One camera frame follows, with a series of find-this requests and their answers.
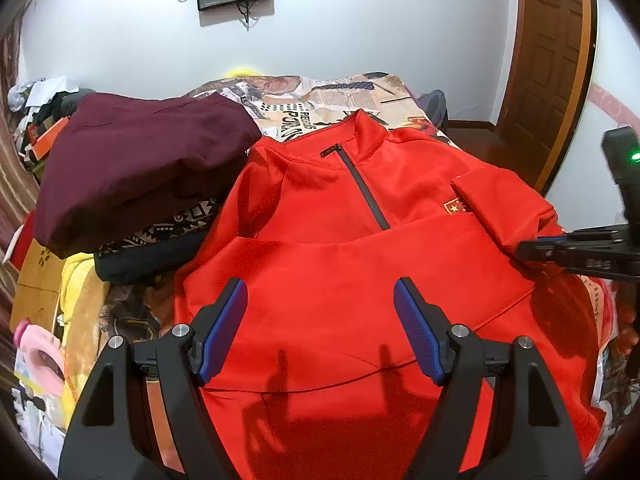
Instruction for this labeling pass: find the yellow garment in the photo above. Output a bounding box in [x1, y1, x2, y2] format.
[59, 252, 111, 406]

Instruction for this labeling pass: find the yellow cardboard box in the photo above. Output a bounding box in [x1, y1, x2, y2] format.
[10, 239, 67, 333]

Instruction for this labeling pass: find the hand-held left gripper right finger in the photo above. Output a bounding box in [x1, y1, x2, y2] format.
[393, 276, 586, 480]

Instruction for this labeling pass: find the brown wooden door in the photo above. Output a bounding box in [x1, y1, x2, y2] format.
[495, 0, 598, 196]

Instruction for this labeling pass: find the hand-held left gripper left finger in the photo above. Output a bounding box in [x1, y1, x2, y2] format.
[59, 277, 249, 480]

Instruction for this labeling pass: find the pile of mixed clutter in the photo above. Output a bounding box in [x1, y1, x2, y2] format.
[7, 76, 83, 163]

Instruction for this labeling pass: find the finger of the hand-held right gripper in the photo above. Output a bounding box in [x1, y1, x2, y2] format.
[517, 227, 640, 277]

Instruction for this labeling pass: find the black patterned garment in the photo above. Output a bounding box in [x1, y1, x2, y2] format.
[94, 195, 223, 285]

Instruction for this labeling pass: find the dark blue cloth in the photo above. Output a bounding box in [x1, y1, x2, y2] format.
[417, 90, 448, 128]

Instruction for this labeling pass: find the printed bedsheet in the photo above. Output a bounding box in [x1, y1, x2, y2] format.
[60, 72, 618, 411]

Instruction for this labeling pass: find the maroon garment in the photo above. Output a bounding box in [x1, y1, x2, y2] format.
[34, 91, 263, 259]

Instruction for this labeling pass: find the pink round toy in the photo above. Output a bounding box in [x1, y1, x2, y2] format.
[14, 322, 66, 397]

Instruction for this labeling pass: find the wooden nightstand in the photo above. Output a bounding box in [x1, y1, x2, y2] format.
[442, 120, 540, 186]

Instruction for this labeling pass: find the red zip-neck jacket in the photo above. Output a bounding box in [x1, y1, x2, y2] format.
[172, 109, 608, 480]

